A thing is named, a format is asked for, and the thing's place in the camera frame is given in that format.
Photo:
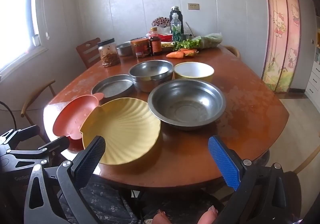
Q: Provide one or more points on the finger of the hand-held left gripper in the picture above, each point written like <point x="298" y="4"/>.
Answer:
<point x="58" y="144"/>
<point x="25" y="134"/>

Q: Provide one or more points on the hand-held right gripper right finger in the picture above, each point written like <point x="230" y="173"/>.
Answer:
<point x="225" y="161"/>

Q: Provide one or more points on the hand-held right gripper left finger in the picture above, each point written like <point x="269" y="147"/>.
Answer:
<point x="91" y="157"/>

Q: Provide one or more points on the red apple-shaped plate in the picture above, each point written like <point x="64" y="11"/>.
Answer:
<point x="72" y="119"/>

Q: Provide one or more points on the yellow shell-shaped plate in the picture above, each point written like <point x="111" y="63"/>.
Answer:
<point x="122" y="126"/>

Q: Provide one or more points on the large steel basin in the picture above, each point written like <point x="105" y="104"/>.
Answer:
<point x="186" y="107"/>

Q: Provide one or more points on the round metal pan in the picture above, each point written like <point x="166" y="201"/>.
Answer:
<point x="112" y="87"/>

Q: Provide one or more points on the yellow bowl white inside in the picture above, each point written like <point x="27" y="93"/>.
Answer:
<point x="193" y="70"/>

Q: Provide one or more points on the curved-back wooden chair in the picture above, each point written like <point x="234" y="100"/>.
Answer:
<point x="37" y="94"/>
<point x="308" y="155"/>
<point x="234" y="50"/>

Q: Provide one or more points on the dark floral pants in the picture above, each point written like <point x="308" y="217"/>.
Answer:
<point x="100" y="199"/>

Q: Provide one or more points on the person's left foot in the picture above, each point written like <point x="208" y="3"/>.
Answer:
<point x="160" y="217"/>

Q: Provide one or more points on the wooden slat-back chair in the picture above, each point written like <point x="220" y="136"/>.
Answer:
<point x="88" y="50"/>

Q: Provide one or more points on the plastic pickle jar black lid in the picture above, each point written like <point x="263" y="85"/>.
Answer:
<point x="108" y="52"/>

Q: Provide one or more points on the window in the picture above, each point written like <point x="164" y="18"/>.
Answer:
<point x="15" y="26"/>

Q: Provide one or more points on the small steel bowl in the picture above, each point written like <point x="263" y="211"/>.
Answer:
<point x="124" y="49"/>

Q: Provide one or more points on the small carrot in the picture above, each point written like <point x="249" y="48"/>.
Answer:
<point x="189" y="52"/>

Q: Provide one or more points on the large carrot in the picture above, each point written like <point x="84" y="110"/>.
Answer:
<point x="175" y="55"/>

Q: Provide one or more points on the white drawer cabinet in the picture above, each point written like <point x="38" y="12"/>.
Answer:
<point x="313" y="81"/>

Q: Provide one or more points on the red label jar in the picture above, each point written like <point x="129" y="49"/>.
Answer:
<point x="142" y="47"/>

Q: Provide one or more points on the leafy greens in bag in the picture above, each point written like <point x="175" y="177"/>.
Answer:
<point x="200" y="42"/>

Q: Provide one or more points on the glass cup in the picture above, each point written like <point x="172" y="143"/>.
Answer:
<point x="185" y="37"/>

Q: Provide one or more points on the dark sauce bottle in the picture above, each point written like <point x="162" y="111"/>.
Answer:
<point x="155" y="44"/>

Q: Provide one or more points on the clear plastic bottle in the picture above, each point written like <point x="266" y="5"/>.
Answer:
<point x="176" y="30"/>

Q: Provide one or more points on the white red plastic bag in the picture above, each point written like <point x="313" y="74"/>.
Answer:
<point x="163" y="30"/>

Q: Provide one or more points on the pink cartoon curtain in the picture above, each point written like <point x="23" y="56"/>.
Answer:
<point x="280" y="26"/>

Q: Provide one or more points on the black thermos bottle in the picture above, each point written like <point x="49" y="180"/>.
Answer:
<point x="182" y="17"/>

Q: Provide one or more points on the flower ornament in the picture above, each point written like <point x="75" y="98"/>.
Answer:
<point x="160" y="22"/>

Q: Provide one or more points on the wall socket plate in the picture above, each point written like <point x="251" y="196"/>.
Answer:
<point x="193" y="6"/>

